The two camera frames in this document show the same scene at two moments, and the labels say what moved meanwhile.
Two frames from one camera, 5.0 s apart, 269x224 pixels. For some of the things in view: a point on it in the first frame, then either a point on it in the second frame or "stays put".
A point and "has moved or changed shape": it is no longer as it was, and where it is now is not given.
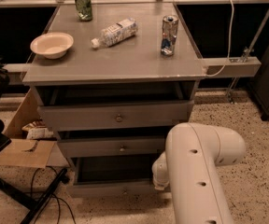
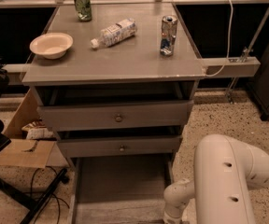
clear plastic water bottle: x=116 y=33 stays put
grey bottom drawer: x=113 y=176 has moved or changed shape
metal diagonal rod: x=247 y=49 stays put
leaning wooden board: x=25 y=113 stays put
